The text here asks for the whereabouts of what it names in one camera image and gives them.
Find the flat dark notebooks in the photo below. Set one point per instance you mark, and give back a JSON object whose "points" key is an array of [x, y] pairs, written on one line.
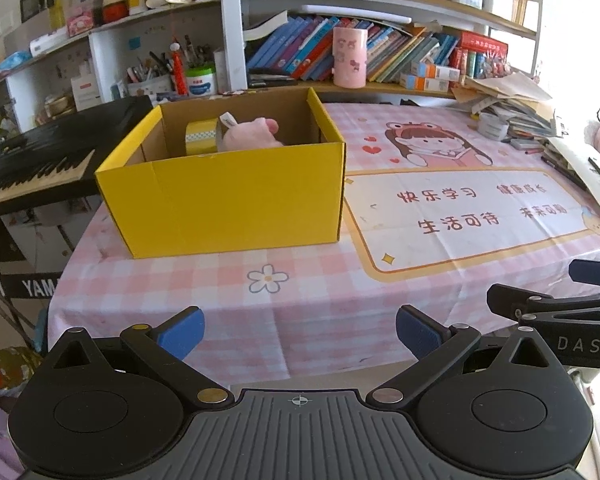
{"points": [[270, 80]]}

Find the orange round toy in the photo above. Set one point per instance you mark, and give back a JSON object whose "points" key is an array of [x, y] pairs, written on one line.
{"points": [[115, 7]]}

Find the pink cylinder cup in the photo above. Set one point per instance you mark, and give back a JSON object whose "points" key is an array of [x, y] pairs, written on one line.
{"points": [[350, 60]]}

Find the black electronic keyboard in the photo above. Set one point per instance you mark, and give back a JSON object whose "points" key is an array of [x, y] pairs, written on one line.
{"points": [[40, 150]]}

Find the orange white carton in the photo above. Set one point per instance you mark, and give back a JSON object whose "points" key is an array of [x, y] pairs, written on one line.
{"points": [[440, 71], [420, 83]]}

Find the grey white tape roll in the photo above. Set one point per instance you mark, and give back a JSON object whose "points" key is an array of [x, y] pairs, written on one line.
{"points": [[492, 127]]}

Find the yellow tape roll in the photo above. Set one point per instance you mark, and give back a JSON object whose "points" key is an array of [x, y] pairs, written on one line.
{"points": [[200, 135]]}

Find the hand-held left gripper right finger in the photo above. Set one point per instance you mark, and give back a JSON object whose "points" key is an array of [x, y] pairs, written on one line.
{"points": [[417, 332]]}

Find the red hanging ornament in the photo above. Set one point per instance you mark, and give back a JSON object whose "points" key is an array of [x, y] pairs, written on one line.
{"points": [[180, 72]]}

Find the yellow cardboard box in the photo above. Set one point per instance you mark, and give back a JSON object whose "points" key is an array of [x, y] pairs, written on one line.
{"points": [[220, 200]]}

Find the floral cloth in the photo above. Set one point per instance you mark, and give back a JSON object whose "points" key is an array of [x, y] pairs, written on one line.
{"points": [[7, 372]]}

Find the white jar blue label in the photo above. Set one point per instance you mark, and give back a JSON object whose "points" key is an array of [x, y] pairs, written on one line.
{"points": [[201, 84]]}

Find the row of books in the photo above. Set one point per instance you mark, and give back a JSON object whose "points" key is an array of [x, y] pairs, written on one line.
{"points": [[300, 45]]}

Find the black keyboard stand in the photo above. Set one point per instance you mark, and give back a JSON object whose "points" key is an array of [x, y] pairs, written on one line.
{"points": [[30, 287]]}

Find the pen holder with pens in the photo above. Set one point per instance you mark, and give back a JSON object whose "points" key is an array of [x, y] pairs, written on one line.
{"points": [[152, 85]]}

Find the long white tube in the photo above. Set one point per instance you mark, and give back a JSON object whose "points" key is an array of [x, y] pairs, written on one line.
{"points": [[355, 12]]}

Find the white box red label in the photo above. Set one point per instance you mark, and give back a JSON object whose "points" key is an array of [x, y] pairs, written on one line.
{"points": [[87, 92]]}

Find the white bookshelf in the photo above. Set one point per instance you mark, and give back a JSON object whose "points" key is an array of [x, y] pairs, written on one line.
{"points": [[232, 35]]}

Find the pile of papers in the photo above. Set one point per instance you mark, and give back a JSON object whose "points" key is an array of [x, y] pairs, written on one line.
{"points": [[505, 92]]}

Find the pink plush pig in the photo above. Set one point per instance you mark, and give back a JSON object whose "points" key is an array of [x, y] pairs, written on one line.
{"points": [[250, 135]]}

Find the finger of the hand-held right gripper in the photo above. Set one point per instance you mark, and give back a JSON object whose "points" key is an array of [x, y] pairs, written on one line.
{"points": [[570, 307], [597, 272]]}

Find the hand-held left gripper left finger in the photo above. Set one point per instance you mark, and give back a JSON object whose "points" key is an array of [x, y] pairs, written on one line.
{"points": [[185, 332]]}

